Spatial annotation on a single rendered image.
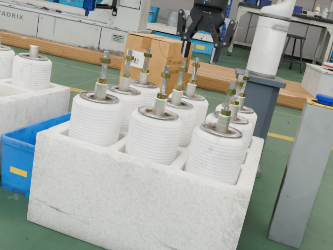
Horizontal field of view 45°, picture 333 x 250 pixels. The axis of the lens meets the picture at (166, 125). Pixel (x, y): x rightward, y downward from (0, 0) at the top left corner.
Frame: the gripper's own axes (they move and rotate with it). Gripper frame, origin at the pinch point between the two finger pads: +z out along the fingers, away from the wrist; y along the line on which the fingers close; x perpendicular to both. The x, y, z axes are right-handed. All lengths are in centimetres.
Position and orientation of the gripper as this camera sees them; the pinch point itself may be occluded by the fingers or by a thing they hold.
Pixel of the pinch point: (199, 55)
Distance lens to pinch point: 94.6
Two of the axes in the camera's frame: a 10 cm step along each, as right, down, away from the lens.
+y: 8.7, 2.9, -3.9
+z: -1.9, 9.4, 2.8
